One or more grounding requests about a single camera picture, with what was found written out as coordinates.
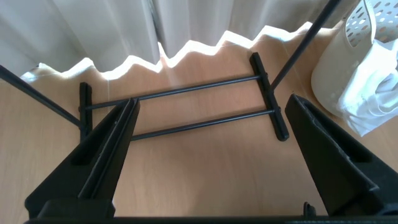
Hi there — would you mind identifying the white laundry basket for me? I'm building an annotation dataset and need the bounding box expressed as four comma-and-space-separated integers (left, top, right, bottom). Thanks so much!
310, 0, 398, 119

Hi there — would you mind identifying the black clothes rack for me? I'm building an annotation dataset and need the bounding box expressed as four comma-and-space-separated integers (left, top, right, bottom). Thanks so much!
0, 0, 343, 142

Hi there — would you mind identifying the white printed garment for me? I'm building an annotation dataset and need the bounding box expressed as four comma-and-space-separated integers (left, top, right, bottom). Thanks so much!
337, 39, 398, 138

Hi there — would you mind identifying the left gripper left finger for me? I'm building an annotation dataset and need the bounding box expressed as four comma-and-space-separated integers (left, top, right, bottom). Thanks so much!
24, 98, 141, 218

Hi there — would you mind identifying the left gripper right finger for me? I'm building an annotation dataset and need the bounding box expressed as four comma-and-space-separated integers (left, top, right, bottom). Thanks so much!
284, 93, 398, 217

